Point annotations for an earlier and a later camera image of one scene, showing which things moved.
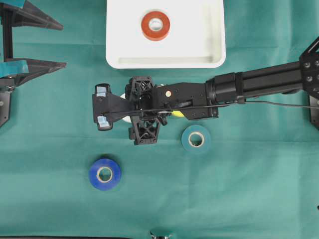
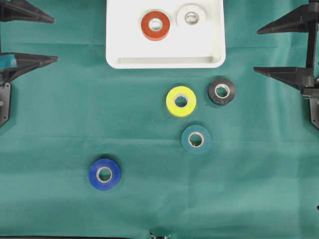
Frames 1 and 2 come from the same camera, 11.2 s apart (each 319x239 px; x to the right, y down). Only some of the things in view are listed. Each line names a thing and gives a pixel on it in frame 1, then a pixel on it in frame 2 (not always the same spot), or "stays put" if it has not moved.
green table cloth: x=252 y=172 stays put
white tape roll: x=126 y=118 → x=184 y=10
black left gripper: x=35 y=67 → x=25 y=62
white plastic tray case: x=196 y=39 stays put
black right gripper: x=149 y=105 → x=304 y=78
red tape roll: x=158 y=35 stays put
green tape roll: x=194 y=130 stays put
